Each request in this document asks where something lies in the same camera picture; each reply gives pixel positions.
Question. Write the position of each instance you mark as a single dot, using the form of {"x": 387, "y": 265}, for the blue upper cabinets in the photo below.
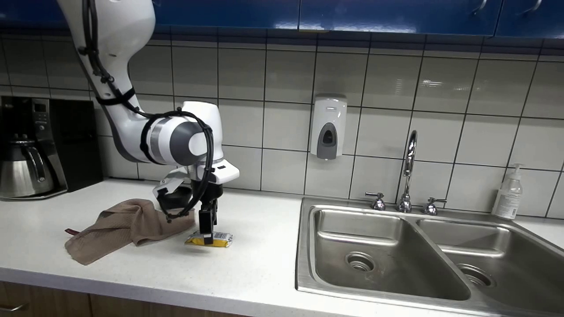
{"x": 353, "y": 15}

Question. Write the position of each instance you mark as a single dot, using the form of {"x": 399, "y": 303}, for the black coffee machine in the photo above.
{"x": 71, "y": 141}

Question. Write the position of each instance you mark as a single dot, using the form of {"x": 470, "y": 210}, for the white wall soap dispenser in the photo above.
{"x": 329, "y": 125}

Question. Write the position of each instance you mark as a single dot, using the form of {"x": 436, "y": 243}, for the wooden lower cabinet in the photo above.
{"x": 89, "y": 305}

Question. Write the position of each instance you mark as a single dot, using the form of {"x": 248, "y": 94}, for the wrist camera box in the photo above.
{"x": 170, "y": 184}

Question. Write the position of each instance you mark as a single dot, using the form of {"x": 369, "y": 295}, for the chrome faucet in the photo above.
{"x": 410, "y": 169}

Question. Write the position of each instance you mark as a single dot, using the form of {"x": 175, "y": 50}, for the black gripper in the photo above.
{"x": 211, "y": 203}

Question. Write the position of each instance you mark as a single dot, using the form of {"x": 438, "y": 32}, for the steel coffee carafe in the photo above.
{"x": 24, "y": 169}

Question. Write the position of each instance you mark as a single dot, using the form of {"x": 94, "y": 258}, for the stainless steel double sink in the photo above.
{"x": 429, "y": 258}

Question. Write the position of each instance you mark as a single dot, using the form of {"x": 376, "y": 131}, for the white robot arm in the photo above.
{"x": 117, "y": 36}

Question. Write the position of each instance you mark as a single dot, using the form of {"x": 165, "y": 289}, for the brown cloth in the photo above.
{"x": 126, "y": 229}

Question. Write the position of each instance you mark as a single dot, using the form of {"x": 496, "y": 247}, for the clear soap bottle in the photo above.
{"x": 509, "y": 196}

